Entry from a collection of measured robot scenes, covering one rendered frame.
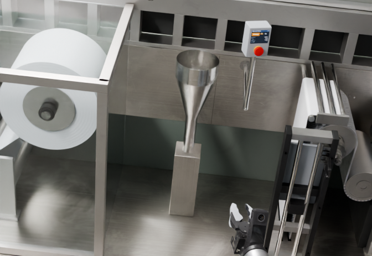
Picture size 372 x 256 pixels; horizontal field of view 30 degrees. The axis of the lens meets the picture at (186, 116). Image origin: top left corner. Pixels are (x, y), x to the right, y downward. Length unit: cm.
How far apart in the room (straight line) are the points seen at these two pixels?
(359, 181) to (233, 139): 54
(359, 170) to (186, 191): 61
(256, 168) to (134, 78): 61
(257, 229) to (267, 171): 80
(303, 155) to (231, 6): 58
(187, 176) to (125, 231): 29
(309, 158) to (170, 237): 60
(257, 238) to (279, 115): 74
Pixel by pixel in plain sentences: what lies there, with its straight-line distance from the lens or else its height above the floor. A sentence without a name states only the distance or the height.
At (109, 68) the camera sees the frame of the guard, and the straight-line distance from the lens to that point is 202.
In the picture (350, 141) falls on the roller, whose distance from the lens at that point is 232.
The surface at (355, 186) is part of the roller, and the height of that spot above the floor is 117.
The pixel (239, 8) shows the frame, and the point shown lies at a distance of 241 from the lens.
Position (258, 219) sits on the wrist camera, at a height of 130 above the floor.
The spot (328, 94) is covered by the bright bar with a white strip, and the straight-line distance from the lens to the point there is 232.
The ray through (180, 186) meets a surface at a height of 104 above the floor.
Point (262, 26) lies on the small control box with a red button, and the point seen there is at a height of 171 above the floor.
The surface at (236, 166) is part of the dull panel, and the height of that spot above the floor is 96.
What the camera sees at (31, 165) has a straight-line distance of 217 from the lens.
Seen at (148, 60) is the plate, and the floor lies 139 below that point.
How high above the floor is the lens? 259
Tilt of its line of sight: 33 degrees down
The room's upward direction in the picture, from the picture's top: 6 degrees clockwise
